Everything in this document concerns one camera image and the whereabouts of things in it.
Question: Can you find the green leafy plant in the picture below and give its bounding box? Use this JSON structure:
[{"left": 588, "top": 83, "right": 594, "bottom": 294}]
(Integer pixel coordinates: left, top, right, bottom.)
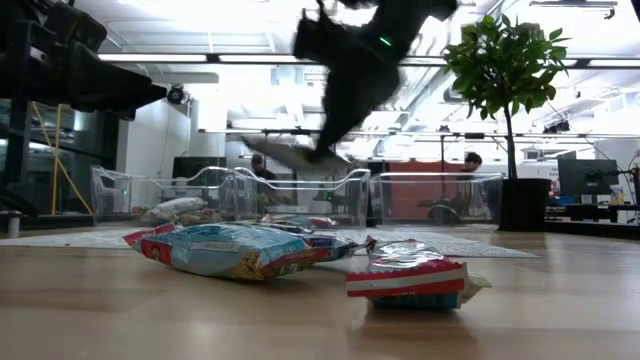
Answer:
[{"left": 443, "top": 13, "right": 572, "bottom": 181}]

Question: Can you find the orange partition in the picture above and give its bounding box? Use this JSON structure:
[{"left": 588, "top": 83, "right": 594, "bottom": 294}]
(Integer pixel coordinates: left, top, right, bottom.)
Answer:
[{"left": 388, "top": 160, "right": 469, "bottom": 221}]

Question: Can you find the yellow cord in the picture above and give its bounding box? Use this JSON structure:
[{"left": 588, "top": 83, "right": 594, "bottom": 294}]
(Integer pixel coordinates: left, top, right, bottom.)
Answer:
[
  {"left": 50, "top": 103, "right": 63, "bottom": 216},
  {"left": 29, "top": 102, "right": 95, "bottom": 215}
]

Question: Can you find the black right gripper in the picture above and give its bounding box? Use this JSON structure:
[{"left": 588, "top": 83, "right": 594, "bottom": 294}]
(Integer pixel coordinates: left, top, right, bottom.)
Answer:
[{"left": 293, "top": 4, "right": 402, "bottom": 164}]

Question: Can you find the grey cylinder post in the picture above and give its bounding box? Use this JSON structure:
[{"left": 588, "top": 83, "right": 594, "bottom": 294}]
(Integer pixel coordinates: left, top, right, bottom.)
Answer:
[{"left": 6, "top": 209, "right": 22, "bottom": 239}]

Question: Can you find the light blue granola bar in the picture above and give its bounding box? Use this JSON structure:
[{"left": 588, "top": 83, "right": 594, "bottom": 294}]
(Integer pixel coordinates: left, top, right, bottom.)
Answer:
[{"left": 139, "top": 223, "right": 322, "bottom": 281}]

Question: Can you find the black plant pot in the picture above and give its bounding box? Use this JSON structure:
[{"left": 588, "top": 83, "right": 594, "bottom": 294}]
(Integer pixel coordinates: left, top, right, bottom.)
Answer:
[{"left": 496, "top": 178, "right": 553, "bottom": 233}]

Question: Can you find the dark blue granola bar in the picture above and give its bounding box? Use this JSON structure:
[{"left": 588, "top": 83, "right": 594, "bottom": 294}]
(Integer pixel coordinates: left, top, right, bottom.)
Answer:
[{"left": 299, "top": 233, "right": 362, "bottom": 263}]

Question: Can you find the red white snack packet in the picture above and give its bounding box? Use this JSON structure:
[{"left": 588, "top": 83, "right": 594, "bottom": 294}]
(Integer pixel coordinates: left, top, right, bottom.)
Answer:
[{"left": 344, "top": 237, "right": 493, "bottom": 310}]

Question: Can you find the black monitor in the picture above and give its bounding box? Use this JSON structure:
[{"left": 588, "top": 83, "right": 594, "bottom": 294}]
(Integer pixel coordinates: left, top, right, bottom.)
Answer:
[
  {"left": 558, "top": 159, "right": 620, "bottom": 197},
  {"left": 172, "top": 155, "right": 227, "bottom": 181}
]

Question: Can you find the clear plastic bin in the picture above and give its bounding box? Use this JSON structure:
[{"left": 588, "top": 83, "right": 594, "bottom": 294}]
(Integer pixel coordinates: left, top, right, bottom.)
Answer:
[
  {"left": 372, "top": 172, "right": 504, "bottom": 227},
  {"left": 234, "top": 167, "right": 371, "bottom": 229},
  {"left": 90, "top": 164, "right": 239, "bottom": 225}
]

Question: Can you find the person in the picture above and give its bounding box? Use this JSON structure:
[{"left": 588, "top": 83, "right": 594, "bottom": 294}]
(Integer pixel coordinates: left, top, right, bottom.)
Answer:
[
  {"left": 248, "top": 153, "right": 280, "bottom": 182},
  {"left": 455, "top": 151, "right": 485, "bottom": 224}
]

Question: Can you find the background workbench frame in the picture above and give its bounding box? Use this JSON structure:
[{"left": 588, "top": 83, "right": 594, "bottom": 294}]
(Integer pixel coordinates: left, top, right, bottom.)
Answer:
[{"left": 198, "top": 127, "right": 640, "bottom": 174}]

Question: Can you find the background desk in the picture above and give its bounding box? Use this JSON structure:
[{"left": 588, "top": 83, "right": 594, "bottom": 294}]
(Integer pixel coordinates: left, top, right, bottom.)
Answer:
[{"left": 545, "top": 197, "right": 640, "bottom": 224}]

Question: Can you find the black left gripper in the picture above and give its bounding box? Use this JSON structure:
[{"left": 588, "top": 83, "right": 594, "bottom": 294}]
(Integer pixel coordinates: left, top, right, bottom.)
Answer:
[{"left": 27, "top": 2, "right": 169, "bottom": 122}]

